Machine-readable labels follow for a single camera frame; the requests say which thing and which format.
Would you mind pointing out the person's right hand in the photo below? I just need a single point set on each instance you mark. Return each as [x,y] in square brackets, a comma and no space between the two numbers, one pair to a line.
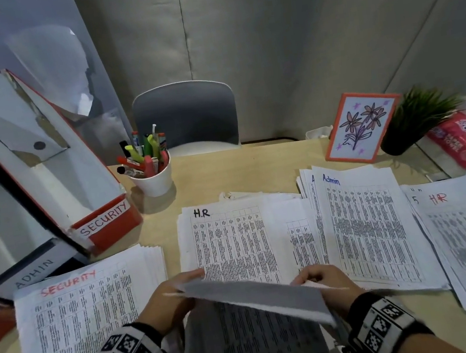
[339,289]

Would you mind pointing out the grey chair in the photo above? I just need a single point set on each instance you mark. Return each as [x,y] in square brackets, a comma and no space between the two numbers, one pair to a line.
[184,116]

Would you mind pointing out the security paper pile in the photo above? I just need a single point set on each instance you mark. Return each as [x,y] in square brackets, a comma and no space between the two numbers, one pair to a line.
[75,315]

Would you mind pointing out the person's left hand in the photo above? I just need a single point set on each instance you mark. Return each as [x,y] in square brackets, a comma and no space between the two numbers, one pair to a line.
[165,306]

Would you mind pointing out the paper sheet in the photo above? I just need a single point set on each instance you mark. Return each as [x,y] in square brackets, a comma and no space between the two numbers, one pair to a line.
[255,297]

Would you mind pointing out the green plant in black pot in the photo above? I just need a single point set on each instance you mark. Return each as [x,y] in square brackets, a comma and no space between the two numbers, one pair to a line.
[396,143]

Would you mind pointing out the person's right forearm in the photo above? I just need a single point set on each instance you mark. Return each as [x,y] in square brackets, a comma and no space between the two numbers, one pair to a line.
[437,348]

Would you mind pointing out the white pen cup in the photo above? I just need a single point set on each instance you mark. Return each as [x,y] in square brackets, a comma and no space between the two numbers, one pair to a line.
[153,184]

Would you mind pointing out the black right wristband with markers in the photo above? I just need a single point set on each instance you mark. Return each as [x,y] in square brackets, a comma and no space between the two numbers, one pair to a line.
[382,326]

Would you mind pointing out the red white paper towel pack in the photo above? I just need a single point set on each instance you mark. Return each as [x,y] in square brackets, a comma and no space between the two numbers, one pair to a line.
[463,139]

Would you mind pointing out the orange framed flower drawing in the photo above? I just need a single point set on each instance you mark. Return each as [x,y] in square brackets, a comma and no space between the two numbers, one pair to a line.
[361,126]

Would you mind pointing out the admin paper pile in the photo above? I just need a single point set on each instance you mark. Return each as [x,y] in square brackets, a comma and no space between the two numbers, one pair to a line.
[371,227]

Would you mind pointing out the small white container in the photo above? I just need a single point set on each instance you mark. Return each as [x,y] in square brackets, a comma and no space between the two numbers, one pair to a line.
[318,133]

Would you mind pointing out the bunch of coloured markers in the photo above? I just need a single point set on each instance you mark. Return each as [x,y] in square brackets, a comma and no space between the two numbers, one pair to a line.
[144,152]

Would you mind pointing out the unsorted paper pile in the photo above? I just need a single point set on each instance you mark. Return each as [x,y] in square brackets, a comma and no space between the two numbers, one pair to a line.
[234,243]

